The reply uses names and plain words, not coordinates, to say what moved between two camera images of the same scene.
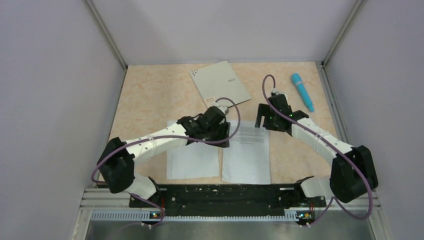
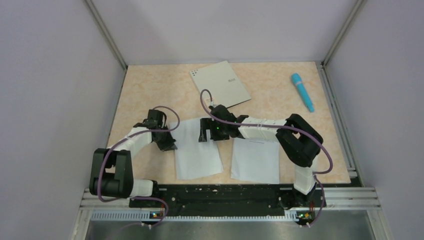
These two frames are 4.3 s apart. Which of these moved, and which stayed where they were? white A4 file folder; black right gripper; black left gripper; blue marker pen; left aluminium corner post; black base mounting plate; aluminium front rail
Moved: black left gripper; black right gripper
Stayed: blue marker pen; aluminium front rail; left aluminium corner post; black base mounting plate; white A4 file folder
